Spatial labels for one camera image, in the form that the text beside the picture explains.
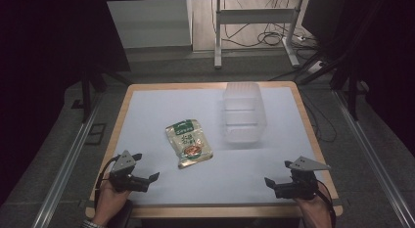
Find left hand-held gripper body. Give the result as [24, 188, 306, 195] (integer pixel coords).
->
[107, 150, 151, 194]

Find bundle of black floor cables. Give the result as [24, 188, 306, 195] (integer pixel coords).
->
[222, 0, 319, 50]

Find right hand-held gripper cable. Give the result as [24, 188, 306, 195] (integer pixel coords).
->
[312, 178, 338, 228]

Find person's left hand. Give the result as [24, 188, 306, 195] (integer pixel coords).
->
[91, 179, 132, 227]

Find green and beige seasoning packet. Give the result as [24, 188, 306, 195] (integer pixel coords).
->
[164, 118, 214, 170]

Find black tripod stand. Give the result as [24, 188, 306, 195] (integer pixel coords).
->
[295, 0, 387, 122]
[78, 62, 132, 123]

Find person's right hand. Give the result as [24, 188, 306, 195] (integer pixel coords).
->
[294, 182, 333, 228]

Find aluminium floor rail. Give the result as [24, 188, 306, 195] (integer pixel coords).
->
[30, 93, 104, 228]
[330, 89, 415, 228]

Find white power strip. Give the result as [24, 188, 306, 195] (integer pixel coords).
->
[306, 59, 328, 75]

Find white table sheet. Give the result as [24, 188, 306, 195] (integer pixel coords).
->
[115, 86, 326, 206]

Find left hand-held gripper cable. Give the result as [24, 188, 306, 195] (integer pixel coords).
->
[93, 156, 120, 212]

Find wooden table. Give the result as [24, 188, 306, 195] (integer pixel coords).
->
[85, 80, 344, 219]

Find striped wristband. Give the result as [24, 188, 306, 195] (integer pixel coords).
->
[80, 219, 106, 228]

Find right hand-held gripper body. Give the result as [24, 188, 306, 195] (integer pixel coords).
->
[273, 156, 332, 201]

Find hand-held gripper cable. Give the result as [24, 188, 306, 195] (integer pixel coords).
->
[93, 156, 120, 212]
[312, 178, 338, 228]

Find clear plastic storage box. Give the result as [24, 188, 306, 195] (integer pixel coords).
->
[221, 81, 268, 145]

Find white cabinet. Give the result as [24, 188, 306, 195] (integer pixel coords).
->
[107, 0, 194, 50]

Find white metal desk frame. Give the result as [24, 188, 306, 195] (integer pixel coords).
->
[212, 0, 306, 70]

